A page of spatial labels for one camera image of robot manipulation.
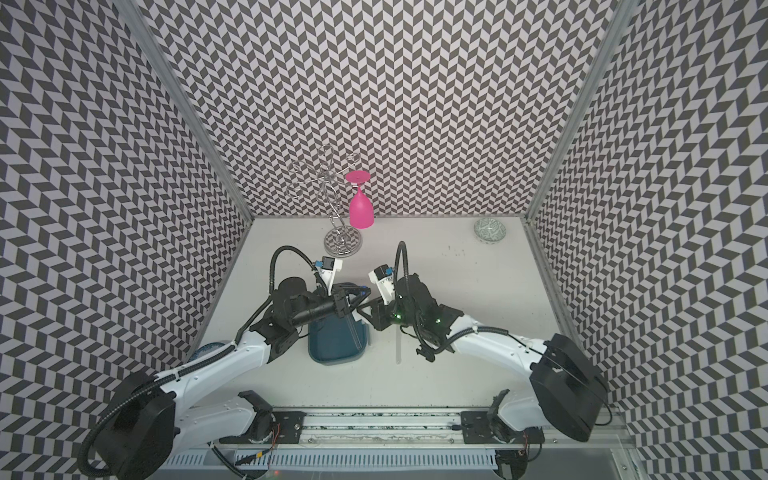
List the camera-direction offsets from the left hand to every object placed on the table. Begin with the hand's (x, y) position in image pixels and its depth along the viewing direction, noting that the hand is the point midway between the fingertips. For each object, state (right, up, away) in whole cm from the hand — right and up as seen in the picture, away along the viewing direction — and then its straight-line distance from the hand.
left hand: (369, 295), depth 75 cm
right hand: (-2, -5, +1) cm, 6 cm away
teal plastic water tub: (-11, -16, +13) cm, 24 cm away
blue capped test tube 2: (+7, -17, +12) cm, 22 cm away
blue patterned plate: (-45, -16, +6) cm, 48 cm away
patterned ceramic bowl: (+42, +18, +37) cm, 59 cm away
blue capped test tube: (-3, -4, -2) cm, 5 cm away
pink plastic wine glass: (-4, +23, +17) cm, 29 cm away
